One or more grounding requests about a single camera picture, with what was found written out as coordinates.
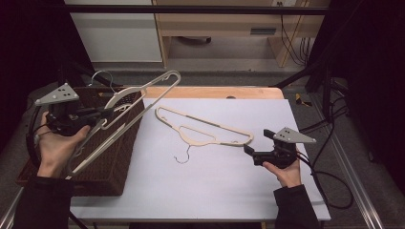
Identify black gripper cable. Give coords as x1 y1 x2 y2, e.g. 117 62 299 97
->
25 104 44 168
296 151 355 211

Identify black floor cables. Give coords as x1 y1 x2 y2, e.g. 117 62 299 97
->
298 76 351 135

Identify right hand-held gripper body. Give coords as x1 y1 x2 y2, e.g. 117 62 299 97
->
252 126 318 170

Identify black metal stand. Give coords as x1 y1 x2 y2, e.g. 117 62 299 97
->
272 58 336 119
56 58 123 96

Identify white cabinet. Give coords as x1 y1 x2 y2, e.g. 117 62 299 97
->
64 0 163 64

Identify black curtain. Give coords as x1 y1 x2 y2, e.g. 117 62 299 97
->
305 0 405 185
0 0 94 154

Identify person's right hand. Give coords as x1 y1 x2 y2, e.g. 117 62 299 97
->
262 152 303 189

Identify person's left hand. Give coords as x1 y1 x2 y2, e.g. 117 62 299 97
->
35 111 92 179

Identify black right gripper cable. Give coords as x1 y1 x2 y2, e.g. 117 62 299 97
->
296 151 355 211

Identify aluminium rail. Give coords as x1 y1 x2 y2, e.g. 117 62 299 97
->
309 94 386 229
0 186 27 229

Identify brown woven basket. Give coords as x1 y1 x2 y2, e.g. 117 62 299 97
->
15 85 146 198

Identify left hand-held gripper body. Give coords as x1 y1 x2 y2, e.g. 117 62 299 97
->
33 82 108 137

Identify white clothes hanger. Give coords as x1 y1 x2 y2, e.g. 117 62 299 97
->
64 69 182 179

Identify wooden desk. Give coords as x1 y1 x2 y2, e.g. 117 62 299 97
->
151 0 332 69

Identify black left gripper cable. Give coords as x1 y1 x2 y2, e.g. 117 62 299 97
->
25 104 44 168

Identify black hanging cables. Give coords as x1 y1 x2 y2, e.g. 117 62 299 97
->
279 2 312 67

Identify beige clothes hanger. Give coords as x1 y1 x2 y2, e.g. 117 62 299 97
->
154 105 255 165

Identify yellow and black tool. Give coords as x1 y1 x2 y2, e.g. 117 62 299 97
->
294 93 313 108

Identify white board mat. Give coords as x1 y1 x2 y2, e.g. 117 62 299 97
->
69 97 331 222

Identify black horizontal frame bar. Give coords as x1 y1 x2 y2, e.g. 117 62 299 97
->
62 4 331 16

